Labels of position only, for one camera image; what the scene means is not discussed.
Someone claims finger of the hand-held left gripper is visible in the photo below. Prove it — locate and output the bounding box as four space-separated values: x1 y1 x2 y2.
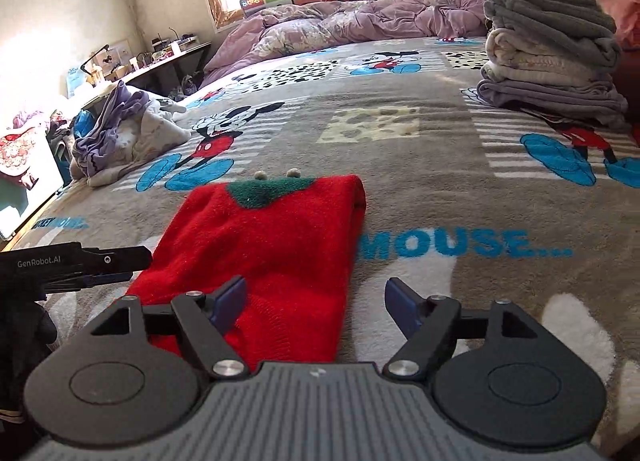
44 271 134 293
82 246 154 274

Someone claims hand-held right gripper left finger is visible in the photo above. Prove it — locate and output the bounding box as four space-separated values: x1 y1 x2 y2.
92 276 252 383

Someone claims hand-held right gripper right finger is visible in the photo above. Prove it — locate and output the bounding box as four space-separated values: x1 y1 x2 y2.
382 277 544 385

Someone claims red knitted sweater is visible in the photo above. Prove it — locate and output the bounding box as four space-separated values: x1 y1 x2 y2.
122 172 369 376

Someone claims flat screen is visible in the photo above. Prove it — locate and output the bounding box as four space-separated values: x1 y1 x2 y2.
0 141 67 243

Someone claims red floral cloth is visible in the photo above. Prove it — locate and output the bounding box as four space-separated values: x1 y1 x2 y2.
0 110 49 190

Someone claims white printed quilted cloth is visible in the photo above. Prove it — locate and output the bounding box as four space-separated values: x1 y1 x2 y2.
87 97 193 187

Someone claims purple garment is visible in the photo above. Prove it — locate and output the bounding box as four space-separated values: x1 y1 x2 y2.
72 80 152 177

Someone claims blue bag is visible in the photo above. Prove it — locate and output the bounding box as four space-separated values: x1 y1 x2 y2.
74 110 97 140

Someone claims grey cartoon printed blanket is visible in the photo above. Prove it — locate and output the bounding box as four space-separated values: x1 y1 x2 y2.
10 34 640 392

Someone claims cluttered desk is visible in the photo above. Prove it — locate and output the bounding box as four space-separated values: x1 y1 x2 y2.
75 34 214 109

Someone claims desk lamp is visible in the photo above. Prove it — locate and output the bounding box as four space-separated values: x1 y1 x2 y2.
79 43 112 88

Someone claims lilac grey folded garment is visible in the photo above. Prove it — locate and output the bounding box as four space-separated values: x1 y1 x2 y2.
476 77 630 131

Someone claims cream folded garment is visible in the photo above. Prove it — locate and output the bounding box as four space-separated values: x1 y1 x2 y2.
481 27 622 94

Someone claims pink floral quilt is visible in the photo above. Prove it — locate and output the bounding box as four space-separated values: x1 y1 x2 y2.
202 0 488 76

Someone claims dark grey folded garment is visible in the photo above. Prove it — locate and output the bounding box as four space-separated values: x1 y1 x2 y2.
476 0 622 74

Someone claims pink cloth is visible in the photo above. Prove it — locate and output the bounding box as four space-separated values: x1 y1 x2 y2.
597 0 640 49

